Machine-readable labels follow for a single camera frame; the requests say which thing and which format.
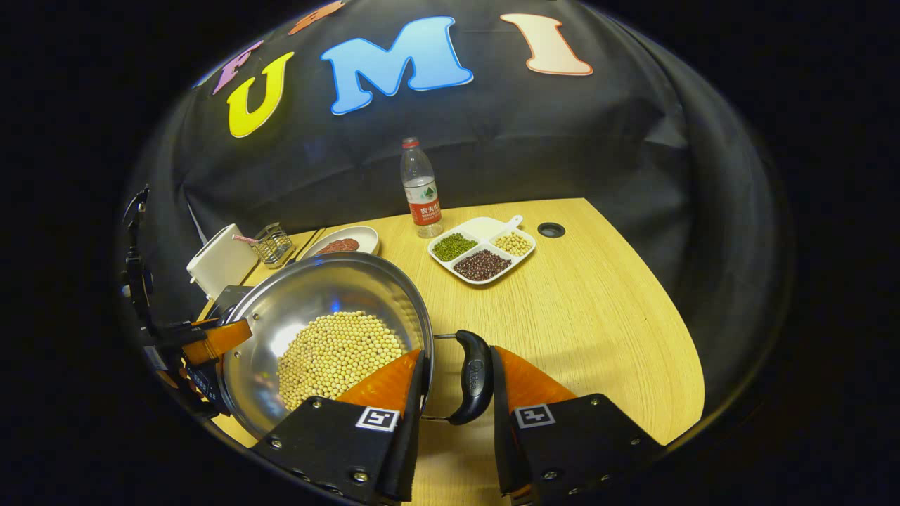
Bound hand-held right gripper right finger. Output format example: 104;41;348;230
490;344;665;501

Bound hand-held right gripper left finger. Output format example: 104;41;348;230
252;349;428;505

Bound black induction cooktop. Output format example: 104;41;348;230
184;285;255;420

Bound steel pot with black handle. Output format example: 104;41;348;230
218;252;495;440

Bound white toaster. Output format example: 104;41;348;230
186;223;259;301

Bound pile of soybeans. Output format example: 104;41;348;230
276;311;409;412

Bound pile of dark red beans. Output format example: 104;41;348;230
454;249;513;282

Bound white oval plate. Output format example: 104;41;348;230
299;226;381;262

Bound small pile of yellow beans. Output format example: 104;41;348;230
492;232;533;257

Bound pile of green mung beans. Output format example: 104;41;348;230
432;233;478;262

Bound white divided dish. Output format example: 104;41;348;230
427;214;536;286

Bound clear plastic water bottle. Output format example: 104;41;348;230
400;136;444;238

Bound metal wire mesh holder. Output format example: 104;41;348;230
252;223;295;269

